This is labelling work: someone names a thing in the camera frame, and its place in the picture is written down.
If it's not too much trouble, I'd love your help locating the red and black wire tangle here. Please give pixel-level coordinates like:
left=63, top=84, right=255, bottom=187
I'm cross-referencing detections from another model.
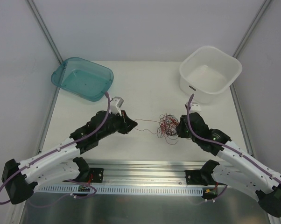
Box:
left=154, top=113, right=182, bottom=145

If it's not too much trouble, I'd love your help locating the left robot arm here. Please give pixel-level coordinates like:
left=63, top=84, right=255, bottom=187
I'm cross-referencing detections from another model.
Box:
left=1, top=110, right=138, bottom=204

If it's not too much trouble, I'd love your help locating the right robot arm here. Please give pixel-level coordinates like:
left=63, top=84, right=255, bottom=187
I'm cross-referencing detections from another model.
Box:
left=176, top=112, right=281, bottom=218

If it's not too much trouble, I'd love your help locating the teal transparent plastic tray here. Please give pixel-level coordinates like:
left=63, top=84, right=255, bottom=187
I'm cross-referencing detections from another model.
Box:
left=51, top=57, right=114, bottom=102

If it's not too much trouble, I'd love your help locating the white plastic basket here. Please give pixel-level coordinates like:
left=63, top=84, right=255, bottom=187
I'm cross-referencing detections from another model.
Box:
left=179, top=46, right=242, bottom=104

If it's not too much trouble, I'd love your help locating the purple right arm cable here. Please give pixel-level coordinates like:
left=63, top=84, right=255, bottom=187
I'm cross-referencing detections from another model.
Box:
left=186, top=93, right=281, bottom=191

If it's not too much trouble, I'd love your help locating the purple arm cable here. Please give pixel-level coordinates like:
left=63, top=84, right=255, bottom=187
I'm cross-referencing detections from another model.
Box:
left=186, top=93, right=281, bottom=191
left=0, top=92, right=113, bottom=203

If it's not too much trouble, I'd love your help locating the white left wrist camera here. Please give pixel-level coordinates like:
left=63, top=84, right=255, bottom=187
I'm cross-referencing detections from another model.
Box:
left=110, top=97, right=124, bottom=116

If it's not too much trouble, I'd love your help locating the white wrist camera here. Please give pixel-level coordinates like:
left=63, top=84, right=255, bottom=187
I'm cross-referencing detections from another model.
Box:
left=190, top=102, right=201, bottom=113
left=110, top=97, right=124, bottom=116

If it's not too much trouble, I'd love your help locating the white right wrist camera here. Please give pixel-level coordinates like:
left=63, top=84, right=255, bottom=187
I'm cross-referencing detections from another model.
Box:
left=190, top=102, right=201, bottom=113

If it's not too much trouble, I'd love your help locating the aluminium frame rail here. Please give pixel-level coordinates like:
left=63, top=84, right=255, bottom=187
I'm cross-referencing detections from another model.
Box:
left=20, top=161, right=234, bottom=187

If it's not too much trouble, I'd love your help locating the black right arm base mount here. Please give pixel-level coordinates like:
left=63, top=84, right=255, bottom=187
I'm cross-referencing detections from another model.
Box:
left=184, top=160, right=219, bottom=186

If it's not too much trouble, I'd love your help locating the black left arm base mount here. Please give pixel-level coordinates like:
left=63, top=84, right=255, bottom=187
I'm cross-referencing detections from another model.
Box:
left=70, top=157, right=104, bottom=183

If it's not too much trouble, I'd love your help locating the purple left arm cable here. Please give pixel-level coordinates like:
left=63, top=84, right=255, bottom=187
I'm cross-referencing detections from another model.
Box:
left=0, top=92, right=113, bottom=203

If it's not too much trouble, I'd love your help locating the white slotted cable duct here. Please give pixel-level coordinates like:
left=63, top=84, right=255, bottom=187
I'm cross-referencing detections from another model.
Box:
left=38, top=184, right=203, bottom=196

